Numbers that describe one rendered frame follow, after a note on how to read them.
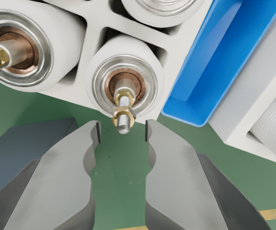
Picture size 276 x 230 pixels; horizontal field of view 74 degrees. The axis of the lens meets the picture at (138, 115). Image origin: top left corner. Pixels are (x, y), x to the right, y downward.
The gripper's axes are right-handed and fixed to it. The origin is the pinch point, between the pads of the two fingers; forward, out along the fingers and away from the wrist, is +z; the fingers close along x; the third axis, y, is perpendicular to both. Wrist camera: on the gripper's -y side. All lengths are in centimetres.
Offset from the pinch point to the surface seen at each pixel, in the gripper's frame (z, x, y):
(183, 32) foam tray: 16.4, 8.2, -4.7
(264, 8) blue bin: 25.5, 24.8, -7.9
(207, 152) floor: 34, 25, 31
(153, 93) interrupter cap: 9.0, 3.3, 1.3
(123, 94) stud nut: 5.4, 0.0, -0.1
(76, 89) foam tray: 16.4, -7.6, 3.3
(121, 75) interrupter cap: 9.3, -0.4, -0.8
